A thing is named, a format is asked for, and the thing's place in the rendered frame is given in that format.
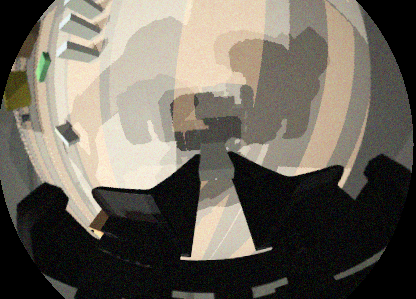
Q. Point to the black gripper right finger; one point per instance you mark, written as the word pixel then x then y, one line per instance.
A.
pixel 267 197

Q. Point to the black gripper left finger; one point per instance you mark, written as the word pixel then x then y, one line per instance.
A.
pixel 172 204

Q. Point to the light green rectangular block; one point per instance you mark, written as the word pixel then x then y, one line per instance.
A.
pixel 42 69

